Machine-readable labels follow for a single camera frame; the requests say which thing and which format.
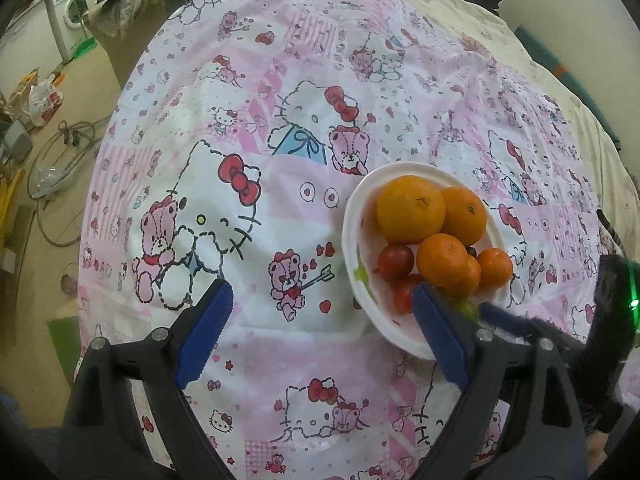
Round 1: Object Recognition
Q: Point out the green grape tomato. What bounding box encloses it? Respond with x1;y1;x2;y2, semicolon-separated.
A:
448;298;480;322

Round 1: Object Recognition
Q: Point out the small orange mandarin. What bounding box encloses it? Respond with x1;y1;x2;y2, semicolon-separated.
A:
477;248;513;292

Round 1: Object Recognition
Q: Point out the medium mandarin orange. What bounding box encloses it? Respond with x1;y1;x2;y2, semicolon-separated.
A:
416;233;468;288

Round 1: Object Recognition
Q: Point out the red tomato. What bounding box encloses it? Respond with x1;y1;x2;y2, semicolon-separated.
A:
375;243;414;282
393;274;423;315

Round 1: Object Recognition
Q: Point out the small orange kumquat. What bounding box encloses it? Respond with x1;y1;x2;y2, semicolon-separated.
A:
444;255;482;299

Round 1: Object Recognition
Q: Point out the large orange right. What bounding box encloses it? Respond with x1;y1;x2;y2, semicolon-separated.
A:
440;186;487;246

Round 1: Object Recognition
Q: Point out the large orange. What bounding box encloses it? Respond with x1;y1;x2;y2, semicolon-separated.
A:
440;186;487;246
375;176;446;245

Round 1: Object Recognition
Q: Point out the green floor mat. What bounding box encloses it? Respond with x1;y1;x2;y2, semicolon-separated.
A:
47;316;81;386

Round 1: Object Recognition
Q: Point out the large orange left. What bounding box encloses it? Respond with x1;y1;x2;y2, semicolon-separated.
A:
375;176;446;245

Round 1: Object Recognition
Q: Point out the white pink oval plate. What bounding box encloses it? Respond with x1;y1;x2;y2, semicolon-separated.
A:
340;160;510;362

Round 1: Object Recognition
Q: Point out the yellow floor item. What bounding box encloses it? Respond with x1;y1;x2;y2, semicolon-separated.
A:
0;168;25;246

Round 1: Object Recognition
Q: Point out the pink Hello Kitty bedsheet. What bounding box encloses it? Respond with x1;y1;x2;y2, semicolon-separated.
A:
79;0;603;479

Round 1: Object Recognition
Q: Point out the white red plastic bag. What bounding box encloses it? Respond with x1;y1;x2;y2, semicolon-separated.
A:
27;74;64;128

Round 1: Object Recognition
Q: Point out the white washing machine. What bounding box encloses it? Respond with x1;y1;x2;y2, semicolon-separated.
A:
44;0;96;64

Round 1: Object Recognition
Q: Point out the hose coil on floor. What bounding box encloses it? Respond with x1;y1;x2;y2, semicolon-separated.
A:
25;116;109;248

